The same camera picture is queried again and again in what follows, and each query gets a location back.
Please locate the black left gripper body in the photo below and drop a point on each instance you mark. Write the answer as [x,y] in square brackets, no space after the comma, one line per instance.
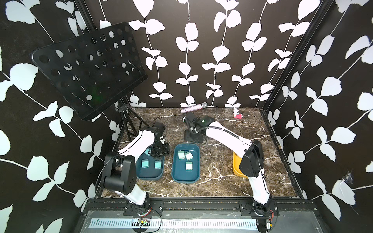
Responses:
[160,149]

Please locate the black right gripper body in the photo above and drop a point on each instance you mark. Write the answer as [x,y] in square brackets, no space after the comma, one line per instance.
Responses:
[192,137]

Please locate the teal storage box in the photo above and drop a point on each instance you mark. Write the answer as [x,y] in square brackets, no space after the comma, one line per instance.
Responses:
[149,173]
[179,172]

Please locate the mint green plug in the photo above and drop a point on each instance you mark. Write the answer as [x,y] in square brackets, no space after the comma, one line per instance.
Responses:
[181,155]
[188,155]
[189,166]

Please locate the yellow storage box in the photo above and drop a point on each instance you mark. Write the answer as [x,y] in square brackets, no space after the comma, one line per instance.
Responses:
[236,166]

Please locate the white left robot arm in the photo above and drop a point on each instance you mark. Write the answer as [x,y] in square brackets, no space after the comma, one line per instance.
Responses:
[119,171]

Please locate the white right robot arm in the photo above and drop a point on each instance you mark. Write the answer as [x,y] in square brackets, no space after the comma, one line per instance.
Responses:
[250,152]

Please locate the pink white small box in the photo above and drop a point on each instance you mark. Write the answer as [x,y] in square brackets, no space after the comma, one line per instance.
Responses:
[237,114]

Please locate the black music stand tripod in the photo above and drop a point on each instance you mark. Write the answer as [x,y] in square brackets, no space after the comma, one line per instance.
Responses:
[128,126]

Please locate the black perforated music stand desk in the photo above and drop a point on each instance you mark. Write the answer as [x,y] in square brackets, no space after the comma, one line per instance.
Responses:
[95,70]

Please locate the black front rail frame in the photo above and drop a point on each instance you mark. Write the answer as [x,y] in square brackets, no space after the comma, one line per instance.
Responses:
[200,215]

